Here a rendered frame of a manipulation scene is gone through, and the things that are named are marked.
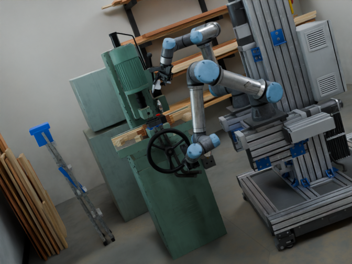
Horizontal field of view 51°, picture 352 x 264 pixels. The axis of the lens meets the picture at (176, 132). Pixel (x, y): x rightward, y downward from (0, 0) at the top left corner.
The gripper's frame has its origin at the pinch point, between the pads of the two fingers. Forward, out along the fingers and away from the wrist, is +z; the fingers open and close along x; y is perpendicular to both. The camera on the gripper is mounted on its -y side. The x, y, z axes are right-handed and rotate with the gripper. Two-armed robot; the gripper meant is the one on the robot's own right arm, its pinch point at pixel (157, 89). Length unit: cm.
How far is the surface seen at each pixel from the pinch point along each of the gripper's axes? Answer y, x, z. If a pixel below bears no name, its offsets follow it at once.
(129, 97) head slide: -21.8, 0.1, 16.2
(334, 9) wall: 41, 359, -15
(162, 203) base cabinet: 32, -23, 68
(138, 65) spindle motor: -18.1, -0.4, -10.6
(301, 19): 11, 329, 4
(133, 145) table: 3.3, -25.3, 32.0
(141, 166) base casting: 12, -25, 44
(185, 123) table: 23.1, 3.9, 17.9
